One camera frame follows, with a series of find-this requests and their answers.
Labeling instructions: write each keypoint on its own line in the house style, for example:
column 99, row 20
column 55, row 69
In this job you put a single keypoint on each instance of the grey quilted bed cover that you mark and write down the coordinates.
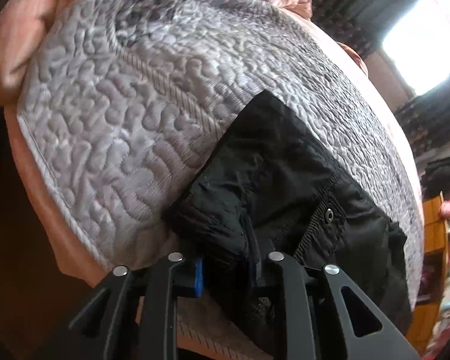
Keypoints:
column 120, row 112

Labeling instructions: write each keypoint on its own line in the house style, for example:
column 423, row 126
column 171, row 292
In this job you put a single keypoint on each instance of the black pants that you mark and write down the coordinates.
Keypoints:
column 270, row 180

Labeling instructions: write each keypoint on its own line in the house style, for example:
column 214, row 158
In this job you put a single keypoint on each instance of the black bag on floor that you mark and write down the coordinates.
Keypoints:
column 436, row 178

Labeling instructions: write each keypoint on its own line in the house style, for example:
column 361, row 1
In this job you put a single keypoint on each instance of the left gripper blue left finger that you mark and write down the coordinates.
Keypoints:
column 198, row 278

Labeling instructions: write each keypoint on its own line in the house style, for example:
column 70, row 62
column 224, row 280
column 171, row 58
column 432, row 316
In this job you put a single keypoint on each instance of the orange wooden cabinet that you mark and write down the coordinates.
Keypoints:
column 434, row 273

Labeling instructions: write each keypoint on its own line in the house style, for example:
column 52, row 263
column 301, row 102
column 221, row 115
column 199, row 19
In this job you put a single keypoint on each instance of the pink bed sheet mattress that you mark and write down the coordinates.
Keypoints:
column 216, row 337

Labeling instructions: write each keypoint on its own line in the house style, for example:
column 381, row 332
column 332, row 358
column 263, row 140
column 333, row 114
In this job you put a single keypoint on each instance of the dark patterned curtain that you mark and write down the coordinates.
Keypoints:
column 364, row 25

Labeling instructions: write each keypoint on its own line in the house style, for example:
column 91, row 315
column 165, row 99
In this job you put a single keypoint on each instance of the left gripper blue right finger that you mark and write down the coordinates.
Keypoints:
column 255, row 263

